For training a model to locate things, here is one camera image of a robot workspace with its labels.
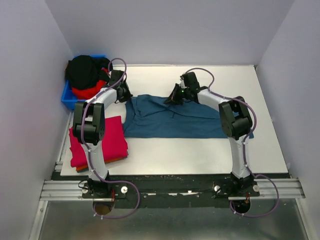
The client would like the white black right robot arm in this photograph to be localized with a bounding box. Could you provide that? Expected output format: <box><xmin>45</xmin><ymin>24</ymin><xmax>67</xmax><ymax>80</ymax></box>
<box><xmin>164</xmin><ymin>71</ymin><xmax>254</xmax><ymax>196</ymax></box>

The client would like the black crumpled garment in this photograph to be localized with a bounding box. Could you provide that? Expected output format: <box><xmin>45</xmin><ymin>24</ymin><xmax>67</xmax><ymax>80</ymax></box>
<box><xmin>65</xmin><ymin>55</ymin><xmax>113</xmax><ymax>90</ymax></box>

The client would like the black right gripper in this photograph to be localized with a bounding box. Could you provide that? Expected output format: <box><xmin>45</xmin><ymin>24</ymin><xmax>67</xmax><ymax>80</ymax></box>
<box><xmin>163</xmin><ymin>83</ymin><xmax>190</xmax><ymax>106</ymax></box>

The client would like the aluminium frame rail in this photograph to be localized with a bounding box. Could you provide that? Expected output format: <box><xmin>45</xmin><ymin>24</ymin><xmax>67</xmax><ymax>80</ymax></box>
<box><xmin>38</xmin><ymin>178</ymin><xmax>91</xmax><ymax>201</ymax></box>

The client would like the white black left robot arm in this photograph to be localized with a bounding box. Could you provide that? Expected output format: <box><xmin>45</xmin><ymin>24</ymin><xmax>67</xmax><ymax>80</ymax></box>
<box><xmin>72</xmin><ymin>70</ymin><xmax>132</xmax><ymax>198</ymax></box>

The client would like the folded magenta t shirt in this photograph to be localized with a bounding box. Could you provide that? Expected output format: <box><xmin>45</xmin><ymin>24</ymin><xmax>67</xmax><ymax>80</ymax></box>
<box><xmin>69</xmin><ymin>116</ymin><xmax>128</xmax><ymax>164</ymax></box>

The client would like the teal blue t shirt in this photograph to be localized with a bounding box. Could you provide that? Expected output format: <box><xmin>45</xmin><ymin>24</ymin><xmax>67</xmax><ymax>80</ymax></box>
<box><xmin>123</xmin><ymin>94</ymin><xmax>255</xmax><ymax>139</ymax></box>

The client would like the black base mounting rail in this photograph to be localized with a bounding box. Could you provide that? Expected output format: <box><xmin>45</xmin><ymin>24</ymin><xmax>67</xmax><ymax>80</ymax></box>
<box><xmin>78</xmin><ymin>174</ymin><xmax>260</xmax><ymax>209</ymax></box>

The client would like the folded orange t shirt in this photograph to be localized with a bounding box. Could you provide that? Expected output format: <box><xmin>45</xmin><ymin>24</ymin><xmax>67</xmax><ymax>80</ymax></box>
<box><xmin>70</xmin><ymin>157</ymin><xmax>126</xmax><ymax>173</ymax></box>

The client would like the blue plastic bin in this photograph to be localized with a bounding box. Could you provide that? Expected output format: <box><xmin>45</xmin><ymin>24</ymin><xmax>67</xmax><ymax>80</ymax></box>
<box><xmin>61</xmin><ymin>55</ymin><xmax>107</xmax><ymax>110</ymax></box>

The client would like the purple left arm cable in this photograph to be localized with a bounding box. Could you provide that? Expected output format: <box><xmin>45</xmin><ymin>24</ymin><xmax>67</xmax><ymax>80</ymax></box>
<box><xmin>79</xmin><ymin>58</ymin><xmax>141</xmax><ymax>221</ymax></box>

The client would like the red crumpled garment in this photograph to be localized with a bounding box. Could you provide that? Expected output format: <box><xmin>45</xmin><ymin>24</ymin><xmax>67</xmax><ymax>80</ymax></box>
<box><xmin>69</xmin><ymin>67</ymin><xmax>109</xmax><ymax>100</ymax></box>

